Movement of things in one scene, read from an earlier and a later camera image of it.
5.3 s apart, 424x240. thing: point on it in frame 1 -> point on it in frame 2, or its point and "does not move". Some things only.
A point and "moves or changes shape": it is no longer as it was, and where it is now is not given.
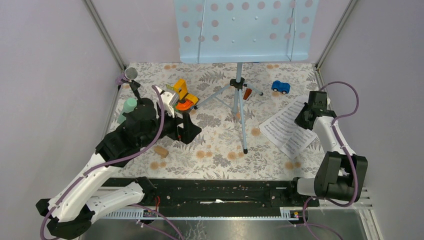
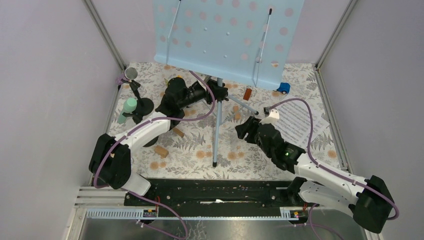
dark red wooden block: (247, 93) does not move
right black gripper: (298, 120) -> (250, 126)
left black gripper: (186, 134) -> (217, 91)
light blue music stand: (234, 32) moves or changes shape
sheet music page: (280, 126) moves or changes shape
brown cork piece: (161, 151) does not move
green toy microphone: (129, 104) does not move
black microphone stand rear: (142, 103) does not move
